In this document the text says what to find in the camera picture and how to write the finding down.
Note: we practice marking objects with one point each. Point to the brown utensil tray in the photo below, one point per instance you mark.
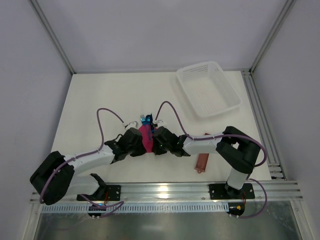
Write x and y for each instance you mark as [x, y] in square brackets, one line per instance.
[201, 163]

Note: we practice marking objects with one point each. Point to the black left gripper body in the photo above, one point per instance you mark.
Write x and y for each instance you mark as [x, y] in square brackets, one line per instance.
[140, 144]

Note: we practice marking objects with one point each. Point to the aluminium frame post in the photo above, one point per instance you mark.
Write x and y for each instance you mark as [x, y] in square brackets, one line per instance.
[278, 23]
[51, 34]

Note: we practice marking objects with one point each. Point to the white plastic basket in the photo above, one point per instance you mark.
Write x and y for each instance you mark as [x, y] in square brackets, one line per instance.
[208, 89]

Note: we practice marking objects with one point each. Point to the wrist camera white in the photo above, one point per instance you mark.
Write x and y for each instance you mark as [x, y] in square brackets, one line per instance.
[132, 124]
[159, 123]

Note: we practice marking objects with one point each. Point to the controller board black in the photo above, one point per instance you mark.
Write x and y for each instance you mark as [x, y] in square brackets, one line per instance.
[235, 211]
[97, 211]

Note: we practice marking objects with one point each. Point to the left aluminium frame post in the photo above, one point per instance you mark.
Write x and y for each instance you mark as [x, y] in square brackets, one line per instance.
[51, 34]

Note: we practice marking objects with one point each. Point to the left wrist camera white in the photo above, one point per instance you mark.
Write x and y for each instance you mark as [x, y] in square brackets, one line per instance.
[132, 124]

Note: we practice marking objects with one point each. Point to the left controller board black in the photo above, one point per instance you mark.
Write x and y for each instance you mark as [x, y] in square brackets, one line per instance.
[97, 211]

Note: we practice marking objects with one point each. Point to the right aluminium frame post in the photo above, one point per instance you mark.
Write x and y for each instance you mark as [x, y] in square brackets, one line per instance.
[278, 23]

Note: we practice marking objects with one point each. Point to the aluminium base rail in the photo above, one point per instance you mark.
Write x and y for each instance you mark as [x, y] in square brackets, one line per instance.
[276, 190]

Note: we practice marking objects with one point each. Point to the white slotted cable duct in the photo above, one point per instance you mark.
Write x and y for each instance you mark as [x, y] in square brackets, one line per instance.
[148, 207]

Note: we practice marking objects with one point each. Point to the right side aluminium rail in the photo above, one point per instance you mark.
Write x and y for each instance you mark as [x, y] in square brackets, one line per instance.
[264, 130]

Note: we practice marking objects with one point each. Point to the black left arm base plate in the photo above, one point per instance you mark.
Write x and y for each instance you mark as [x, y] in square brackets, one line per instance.
[108, 192]

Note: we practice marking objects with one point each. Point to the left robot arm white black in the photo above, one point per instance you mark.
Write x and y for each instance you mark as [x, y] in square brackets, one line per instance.
[61, 175]

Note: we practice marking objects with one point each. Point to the right controller board black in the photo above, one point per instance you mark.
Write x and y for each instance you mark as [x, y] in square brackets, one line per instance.
[235, 211]

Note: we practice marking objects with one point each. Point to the blue metallic fork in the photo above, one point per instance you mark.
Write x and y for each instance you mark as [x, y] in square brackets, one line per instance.
[143, 119]

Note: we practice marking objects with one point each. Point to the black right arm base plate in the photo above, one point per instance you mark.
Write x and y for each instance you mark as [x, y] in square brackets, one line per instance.
[221, 191]

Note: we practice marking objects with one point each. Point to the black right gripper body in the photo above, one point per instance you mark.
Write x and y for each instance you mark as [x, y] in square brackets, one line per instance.
[156, 142]

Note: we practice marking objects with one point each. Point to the pink paper napkin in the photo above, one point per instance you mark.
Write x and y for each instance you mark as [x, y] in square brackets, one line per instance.
[147, 138]

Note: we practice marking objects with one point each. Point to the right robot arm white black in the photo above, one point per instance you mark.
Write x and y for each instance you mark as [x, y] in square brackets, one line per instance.
[238, 149]

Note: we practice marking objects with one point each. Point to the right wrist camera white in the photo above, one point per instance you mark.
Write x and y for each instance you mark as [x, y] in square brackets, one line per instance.
[159, 123]

